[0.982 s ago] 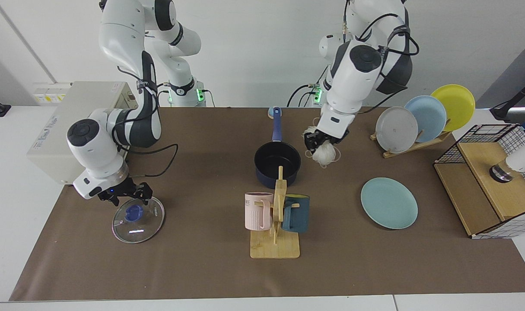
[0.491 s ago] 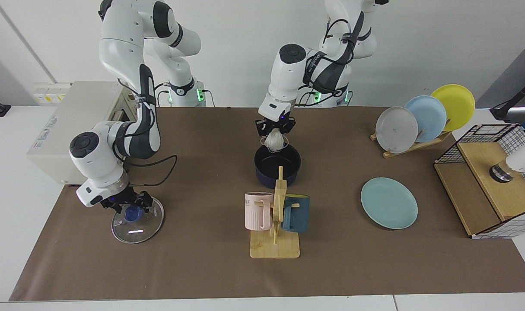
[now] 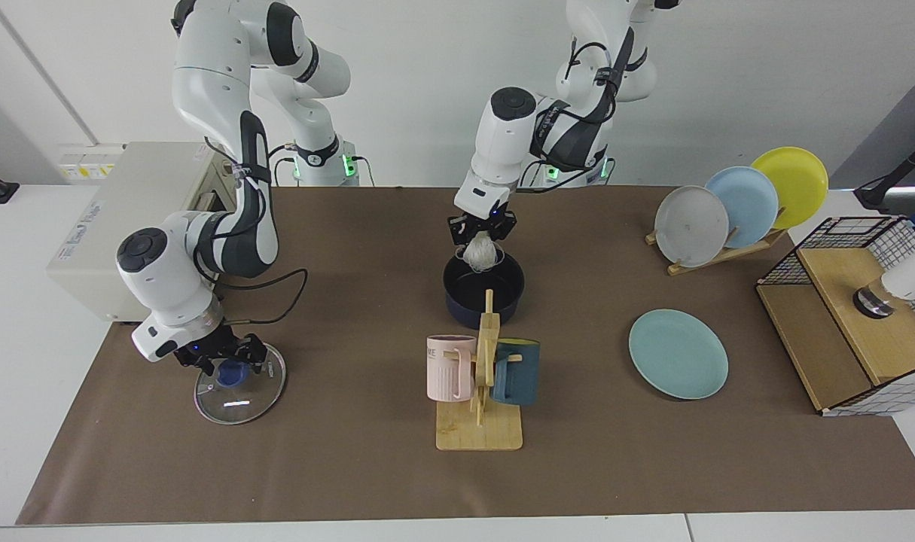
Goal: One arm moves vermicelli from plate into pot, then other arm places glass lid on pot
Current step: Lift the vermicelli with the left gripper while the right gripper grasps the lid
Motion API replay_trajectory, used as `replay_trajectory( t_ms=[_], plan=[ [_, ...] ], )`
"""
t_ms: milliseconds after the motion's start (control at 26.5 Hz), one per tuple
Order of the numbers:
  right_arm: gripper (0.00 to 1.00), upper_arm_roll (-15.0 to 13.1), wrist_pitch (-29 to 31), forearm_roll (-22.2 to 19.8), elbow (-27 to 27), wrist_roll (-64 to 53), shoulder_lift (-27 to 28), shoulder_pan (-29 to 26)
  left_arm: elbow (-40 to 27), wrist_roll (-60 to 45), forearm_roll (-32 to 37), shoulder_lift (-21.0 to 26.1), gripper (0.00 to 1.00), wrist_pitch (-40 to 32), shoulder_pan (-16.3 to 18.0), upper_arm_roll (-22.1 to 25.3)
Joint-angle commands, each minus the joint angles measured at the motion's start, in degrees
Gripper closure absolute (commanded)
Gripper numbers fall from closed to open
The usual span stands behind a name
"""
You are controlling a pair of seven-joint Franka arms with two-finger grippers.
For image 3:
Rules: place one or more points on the glass lid with blue knob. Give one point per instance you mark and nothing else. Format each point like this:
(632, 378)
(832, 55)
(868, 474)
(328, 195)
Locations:
(239, 406)

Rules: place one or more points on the wooden plate rack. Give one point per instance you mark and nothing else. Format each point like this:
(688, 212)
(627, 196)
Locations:
(677, 269)

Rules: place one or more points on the grey plate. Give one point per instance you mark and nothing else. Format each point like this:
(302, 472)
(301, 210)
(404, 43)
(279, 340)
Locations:
(690, 226)

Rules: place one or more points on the pale green plate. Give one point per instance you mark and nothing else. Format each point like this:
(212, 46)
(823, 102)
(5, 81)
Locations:
(675, 354)

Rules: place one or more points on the light blue plate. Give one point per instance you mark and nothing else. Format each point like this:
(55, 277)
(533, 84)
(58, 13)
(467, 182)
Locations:
(751, 203)

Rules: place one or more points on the yellow plate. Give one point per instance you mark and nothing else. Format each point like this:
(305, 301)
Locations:
(800, 181)

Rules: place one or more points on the brown table cloth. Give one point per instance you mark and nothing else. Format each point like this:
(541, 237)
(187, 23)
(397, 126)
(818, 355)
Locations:
(314, 452)

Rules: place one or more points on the pink ribbed cup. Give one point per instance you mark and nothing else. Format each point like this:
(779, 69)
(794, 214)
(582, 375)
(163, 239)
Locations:
(446, 376)

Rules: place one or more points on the dark teal cup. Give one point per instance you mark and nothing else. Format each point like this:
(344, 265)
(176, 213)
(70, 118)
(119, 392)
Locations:
(521, 376)

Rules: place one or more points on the pale toaster oven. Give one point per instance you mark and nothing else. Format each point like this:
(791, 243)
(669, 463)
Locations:
(126, 196)

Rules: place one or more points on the wooden cup stand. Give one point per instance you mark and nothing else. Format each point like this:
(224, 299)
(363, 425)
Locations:
(480, 433)

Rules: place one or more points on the white cylinder with black tip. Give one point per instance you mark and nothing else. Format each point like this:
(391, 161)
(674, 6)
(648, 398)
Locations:
(913, 278)

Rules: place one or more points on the white wall socket panel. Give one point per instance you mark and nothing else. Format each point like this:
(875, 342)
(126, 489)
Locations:
(88, 162)

